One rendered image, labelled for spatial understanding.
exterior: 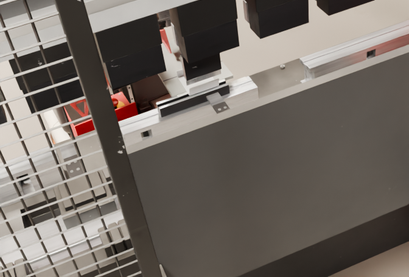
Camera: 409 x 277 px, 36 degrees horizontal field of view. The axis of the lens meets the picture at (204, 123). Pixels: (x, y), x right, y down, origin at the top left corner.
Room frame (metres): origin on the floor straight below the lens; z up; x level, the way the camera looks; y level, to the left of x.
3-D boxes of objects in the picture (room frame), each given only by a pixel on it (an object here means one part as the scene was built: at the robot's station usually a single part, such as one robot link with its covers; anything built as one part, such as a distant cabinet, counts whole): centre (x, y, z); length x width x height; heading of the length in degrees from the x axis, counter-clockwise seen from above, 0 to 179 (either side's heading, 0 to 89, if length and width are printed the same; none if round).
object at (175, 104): (1.34, 0.02, 0.99); 0.20 x 0.03 x 0.03; 106
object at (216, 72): (1.35, -0.02, 1.08); 0.10 x 0.02 x 0.10; 106
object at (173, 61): (1.49, 0.02, 1.00); 0.26 x 0.18 x 0.01; 16
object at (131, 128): (1.34, 0.03, 0.92); 0.39 x 0.06 x 0.10; 106
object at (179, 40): (1.36, -0.04, 1.21); 0.15 x 0.09 x 0.17; 106
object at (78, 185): (1.08, 0.32, 1.01); 0.26 x 0.12 x 0.05; 16
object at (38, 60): (1.25, 0.34, 1.21); 0.15 x 0.09 x 0.17; 106
